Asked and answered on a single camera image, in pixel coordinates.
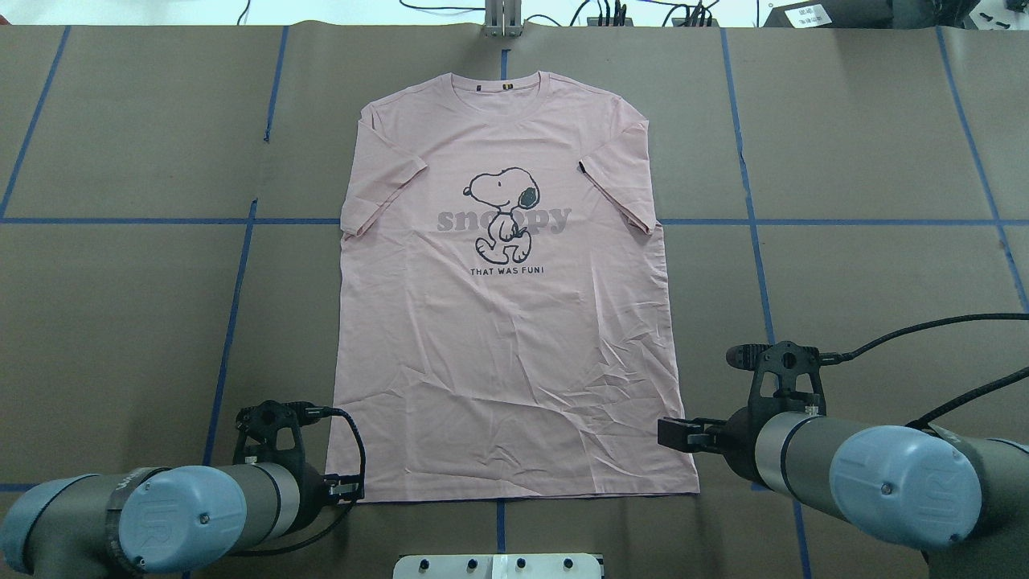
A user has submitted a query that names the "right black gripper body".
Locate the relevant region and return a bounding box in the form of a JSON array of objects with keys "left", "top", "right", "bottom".
[{"left": 712, "top": 408, "right": 760, "bottom": 483}]

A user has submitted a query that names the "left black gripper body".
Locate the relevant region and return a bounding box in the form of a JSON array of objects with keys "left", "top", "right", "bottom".
[{"left": 299, "top": 470, "right": 330, "bottom": 515}]

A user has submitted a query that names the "pink Snoopy t-shirt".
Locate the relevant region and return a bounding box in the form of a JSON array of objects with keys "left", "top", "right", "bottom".
[{"left": 334, "top": 71, "right": 699, "bottom": 503}]

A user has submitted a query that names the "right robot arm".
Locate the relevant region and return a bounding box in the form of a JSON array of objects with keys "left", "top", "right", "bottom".
[{"left": 657, "top": 409, "right": 1028, "bottom": 578}]

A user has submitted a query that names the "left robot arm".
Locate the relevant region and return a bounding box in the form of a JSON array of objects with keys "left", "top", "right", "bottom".
[{"left": 2, "top": 462, "right": 363, "bottom": 578}]

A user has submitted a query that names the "orange grey USB hub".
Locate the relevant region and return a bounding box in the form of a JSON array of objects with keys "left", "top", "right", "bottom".
[{"left": 662, "top": 2, "right": 716, "bottom": 28}]

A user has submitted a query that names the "black box with label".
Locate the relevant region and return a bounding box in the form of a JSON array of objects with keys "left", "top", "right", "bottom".
[{"left": 760, "top": 1, "right": 980, "bottom": 30}]

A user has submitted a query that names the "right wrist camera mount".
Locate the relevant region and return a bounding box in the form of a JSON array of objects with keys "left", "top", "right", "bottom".
[{"left": 725, "top": 341, "right": 844, "bottom": 418}]

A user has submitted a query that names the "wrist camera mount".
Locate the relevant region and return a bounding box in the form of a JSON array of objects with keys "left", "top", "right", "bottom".
[
  {"left": 725, "top": 341, "right": 844, "bottom": 418},
  {"left": 232, "top": 400, "right": 322, "bottom": 470}
]

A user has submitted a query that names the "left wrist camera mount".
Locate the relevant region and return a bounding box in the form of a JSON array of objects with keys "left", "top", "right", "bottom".
[{"left": 232, "top": 400, "right": 322, "bottom": 470}]

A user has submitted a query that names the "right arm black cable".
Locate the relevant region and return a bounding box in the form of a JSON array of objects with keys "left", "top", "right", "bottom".
[{"left": 836, "top": 312, "right": 1029, "bottom": 431}]

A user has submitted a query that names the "aluminium frame post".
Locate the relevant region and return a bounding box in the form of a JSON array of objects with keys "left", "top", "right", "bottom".
[{"left": 482, "top": 0, "right": 524, "bottom": 38}]

